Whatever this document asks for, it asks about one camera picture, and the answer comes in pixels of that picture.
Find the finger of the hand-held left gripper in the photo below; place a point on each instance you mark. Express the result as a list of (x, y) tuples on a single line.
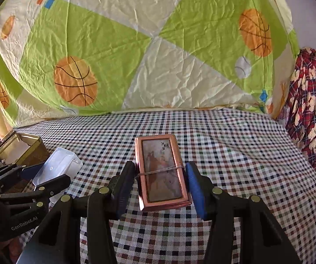
[(30, 170), (53, 184)]

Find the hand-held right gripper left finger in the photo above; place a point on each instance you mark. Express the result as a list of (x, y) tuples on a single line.
[(123, 189)]

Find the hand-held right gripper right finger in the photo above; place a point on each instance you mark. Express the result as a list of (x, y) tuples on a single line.
[(197, 189)]

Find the gold tin box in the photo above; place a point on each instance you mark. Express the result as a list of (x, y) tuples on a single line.
[(38, 151)]

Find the clear plastic box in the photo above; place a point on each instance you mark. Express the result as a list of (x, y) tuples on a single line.
[(57, 162)]

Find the copper framed box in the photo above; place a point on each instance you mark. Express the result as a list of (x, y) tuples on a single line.
[(160, 170)]

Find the checkered tablecloth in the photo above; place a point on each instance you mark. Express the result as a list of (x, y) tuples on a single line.
[(229, 143)]

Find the red bear print cloth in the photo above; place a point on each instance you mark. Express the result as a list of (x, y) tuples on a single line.
[(309, 101)]

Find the green basketball print sheet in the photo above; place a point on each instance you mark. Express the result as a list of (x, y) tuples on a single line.
[(119, 33)]

